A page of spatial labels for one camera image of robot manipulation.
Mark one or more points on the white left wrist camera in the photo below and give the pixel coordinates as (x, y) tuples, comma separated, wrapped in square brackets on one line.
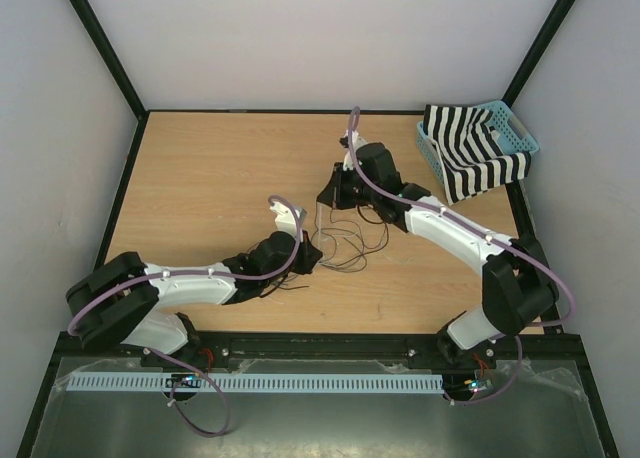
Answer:
[(288, 219)]

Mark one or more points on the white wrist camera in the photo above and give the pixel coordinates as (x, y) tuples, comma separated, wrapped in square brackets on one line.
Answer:
[(351, 141), (288, 219)]

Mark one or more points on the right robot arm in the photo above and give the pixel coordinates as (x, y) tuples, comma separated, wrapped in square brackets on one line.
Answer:
[(515, 287)]

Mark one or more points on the light blue perforated basket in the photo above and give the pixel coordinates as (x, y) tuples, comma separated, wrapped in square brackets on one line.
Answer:
[(513, 136)]

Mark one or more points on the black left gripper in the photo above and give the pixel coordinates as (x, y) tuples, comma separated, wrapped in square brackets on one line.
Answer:
[(309, 255)]

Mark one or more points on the black white striped cloth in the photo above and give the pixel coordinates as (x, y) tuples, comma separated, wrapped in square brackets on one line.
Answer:
[(471, 160)]

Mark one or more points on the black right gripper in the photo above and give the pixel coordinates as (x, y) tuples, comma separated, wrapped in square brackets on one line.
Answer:
[(334, 194)]

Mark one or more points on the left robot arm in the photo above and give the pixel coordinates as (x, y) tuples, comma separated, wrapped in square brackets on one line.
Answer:
[(124, 301)]

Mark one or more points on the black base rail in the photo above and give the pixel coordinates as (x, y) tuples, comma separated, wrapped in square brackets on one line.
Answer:
[(417, 351)]

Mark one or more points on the light blue slotted cable duct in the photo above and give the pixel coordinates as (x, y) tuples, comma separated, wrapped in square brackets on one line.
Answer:
[(255, 383)]

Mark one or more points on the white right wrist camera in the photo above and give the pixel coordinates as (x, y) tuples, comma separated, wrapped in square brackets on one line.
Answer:
[(351, 141)]

